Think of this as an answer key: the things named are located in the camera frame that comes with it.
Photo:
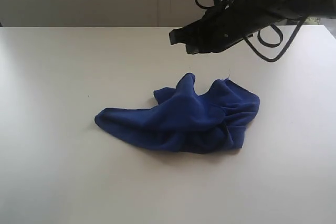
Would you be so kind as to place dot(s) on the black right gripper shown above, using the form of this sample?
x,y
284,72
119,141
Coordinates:
x,y
219,29

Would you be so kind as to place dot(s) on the blue microfiber towel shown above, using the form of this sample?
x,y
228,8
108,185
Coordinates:
x,y
183,121

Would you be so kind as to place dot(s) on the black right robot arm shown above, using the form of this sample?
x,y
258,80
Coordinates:
x,y
288,9

